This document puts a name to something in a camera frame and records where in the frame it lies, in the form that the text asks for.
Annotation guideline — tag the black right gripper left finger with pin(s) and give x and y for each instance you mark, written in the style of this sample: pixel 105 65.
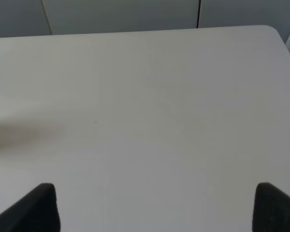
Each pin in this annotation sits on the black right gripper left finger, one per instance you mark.
pixel 37 211

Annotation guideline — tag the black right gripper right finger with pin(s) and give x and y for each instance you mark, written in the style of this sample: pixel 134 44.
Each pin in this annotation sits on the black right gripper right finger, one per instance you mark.
pixel 271 212

